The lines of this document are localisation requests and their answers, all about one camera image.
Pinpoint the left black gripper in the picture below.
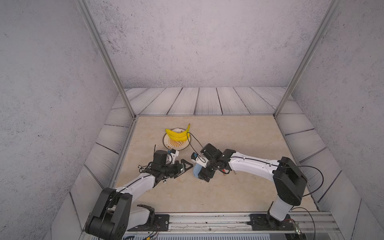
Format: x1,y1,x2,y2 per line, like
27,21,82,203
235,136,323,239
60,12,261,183
160,159,193,179

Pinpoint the light blue alarm clock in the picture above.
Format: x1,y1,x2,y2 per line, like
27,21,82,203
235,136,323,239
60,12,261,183
193,164,203,179

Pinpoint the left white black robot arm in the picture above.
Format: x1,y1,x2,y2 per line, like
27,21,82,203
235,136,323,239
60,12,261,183
85,150,193,240

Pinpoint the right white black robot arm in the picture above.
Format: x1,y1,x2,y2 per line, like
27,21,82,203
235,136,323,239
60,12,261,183
191,144,308,229

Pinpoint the round patterned plate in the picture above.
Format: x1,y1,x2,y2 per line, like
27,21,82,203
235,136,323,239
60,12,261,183
163,128,191,151

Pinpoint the yellow banana bunch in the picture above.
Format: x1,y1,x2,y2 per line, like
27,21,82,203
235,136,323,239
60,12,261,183
165,124,191,142

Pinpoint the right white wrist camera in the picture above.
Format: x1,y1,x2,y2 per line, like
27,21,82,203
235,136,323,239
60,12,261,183
191,152,209,168

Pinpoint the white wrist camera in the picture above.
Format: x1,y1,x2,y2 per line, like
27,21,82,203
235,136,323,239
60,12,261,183
191,152,209,168
167,149,179,164

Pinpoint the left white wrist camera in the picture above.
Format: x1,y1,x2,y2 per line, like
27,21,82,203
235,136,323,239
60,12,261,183
167,149,179,164

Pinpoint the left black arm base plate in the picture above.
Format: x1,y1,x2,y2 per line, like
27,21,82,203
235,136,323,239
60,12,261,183
127,204,170,232

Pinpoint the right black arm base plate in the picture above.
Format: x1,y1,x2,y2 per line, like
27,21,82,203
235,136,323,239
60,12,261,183
247,213,295,231

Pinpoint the aluminium front rail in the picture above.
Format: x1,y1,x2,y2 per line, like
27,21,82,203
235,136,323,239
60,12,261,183
118,210,344,240

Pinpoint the left aluminium frame post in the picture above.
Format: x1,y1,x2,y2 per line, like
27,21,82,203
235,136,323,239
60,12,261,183
76,0,136,119

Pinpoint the aluminium frame post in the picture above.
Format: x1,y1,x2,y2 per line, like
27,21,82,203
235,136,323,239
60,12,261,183
273,0,341,120
76,0,136,119

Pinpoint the right aluminium frame post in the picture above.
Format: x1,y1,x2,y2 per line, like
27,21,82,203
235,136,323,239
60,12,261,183
273,0,341,120

